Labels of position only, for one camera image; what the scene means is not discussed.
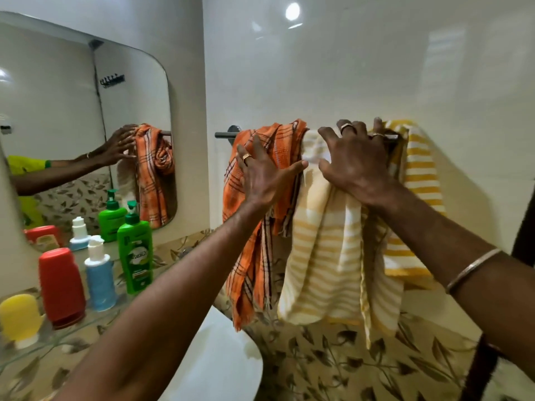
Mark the yellow plastic bottle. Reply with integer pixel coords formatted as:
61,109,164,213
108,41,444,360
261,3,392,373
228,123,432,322
0,293,45,350

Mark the person's left forearm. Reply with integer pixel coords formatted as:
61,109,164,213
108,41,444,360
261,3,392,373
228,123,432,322
54,200,272,401

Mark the white sink basin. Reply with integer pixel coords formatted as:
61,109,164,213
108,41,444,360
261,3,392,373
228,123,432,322
158,306,264,401

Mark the yellow striped towel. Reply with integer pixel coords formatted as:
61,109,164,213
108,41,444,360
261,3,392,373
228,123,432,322
277,119,446,350

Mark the person's left hand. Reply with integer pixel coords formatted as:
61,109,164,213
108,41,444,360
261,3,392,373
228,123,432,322
236,135,308,210

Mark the blue bottle with white cap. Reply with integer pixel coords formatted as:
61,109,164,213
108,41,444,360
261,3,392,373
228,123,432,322
84,235,118,313

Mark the metal towel bar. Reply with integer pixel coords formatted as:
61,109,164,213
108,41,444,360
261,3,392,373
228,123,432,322
214,125,402,146

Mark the orange checked towel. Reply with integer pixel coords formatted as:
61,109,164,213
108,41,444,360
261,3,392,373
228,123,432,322
222,119,309,332

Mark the glass shelf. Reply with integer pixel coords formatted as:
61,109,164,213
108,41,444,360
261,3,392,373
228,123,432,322
0,246,176,372

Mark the wall mirror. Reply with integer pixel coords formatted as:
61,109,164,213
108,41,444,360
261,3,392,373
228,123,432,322
0,11,179,252

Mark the red plastic bottle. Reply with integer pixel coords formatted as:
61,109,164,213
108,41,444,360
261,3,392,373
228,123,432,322
38,247,87,331

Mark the person's right forearm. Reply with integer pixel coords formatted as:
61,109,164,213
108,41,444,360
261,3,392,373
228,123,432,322
368,179,535,330

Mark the green pump bottle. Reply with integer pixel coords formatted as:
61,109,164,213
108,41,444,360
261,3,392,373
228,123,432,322
116,200,154,295

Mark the person's right hand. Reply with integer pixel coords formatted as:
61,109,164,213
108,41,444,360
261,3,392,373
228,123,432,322
318,117,403,208

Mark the silver bangle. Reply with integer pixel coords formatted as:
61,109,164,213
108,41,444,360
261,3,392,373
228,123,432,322
445,248,502,295

